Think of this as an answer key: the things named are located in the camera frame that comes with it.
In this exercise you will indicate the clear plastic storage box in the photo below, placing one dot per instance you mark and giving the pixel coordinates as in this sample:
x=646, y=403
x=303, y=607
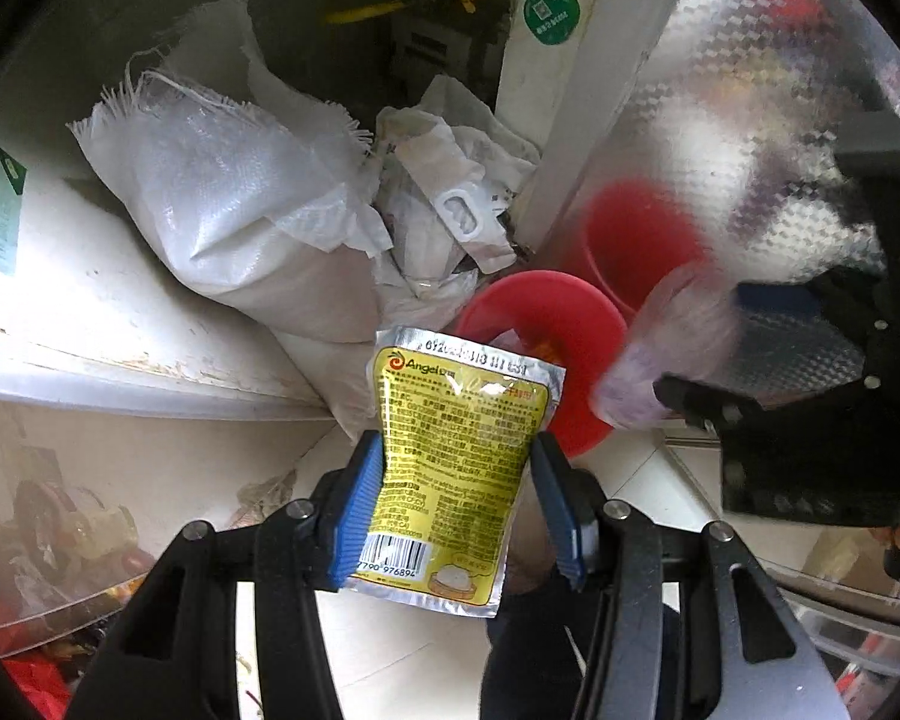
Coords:
x=870, y=637

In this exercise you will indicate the red plastic bin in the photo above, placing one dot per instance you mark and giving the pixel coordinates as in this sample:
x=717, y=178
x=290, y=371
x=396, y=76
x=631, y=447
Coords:
x=525, y=307

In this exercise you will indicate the white woven sack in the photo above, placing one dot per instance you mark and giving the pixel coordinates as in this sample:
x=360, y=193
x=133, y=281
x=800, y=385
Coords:
x=217, y=187

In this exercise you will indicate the yellow foil packet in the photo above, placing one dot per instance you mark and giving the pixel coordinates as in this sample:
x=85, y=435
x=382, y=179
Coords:
x=450, y=427

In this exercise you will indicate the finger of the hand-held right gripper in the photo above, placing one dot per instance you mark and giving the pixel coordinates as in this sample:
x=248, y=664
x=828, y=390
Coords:
x=705, y=405
x=780, y=301

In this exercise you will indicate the crumpled white plastic bags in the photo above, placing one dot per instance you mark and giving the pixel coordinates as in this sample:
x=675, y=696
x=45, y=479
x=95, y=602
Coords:
x=435, y=157

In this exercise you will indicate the round green sticker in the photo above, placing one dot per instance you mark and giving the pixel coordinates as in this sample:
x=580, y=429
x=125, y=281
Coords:
x=553, y=11

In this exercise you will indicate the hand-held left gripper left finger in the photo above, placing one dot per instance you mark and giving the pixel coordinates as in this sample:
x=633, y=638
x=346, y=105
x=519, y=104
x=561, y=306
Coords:
x=356, y=510

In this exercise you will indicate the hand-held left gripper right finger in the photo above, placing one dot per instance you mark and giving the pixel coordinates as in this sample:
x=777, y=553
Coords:
x=562, y=510

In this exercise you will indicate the white backed cabinet door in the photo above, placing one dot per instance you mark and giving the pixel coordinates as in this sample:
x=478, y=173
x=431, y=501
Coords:
x=120, y=330

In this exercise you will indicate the foil covered cabinet door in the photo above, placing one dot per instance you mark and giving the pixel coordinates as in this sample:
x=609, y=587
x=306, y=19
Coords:
x=757, y=52

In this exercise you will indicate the red bag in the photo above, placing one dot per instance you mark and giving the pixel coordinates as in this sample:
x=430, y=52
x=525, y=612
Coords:
x=30, y=682

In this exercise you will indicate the purple label plastic bottle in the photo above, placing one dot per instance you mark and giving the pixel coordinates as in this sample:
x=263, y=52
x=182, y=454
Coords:
x=645, y=382

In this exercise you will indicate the white cabinet post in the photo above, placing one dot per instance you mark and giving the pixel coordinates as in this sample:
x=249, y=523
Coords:
x=540, y=127

